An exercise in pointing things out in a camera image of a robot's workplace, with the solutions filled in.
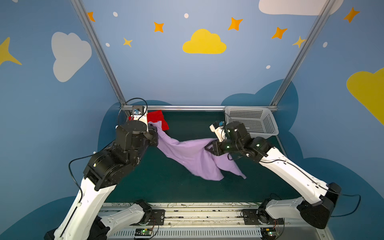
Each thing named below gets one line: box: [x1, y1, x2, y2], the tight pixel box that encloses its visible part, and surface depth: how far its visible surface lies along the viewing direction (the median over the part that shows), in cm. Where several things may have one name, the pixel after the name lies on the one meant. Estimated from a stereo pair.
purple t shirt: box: [148, 121, 246, 181], surface depth 75 cm
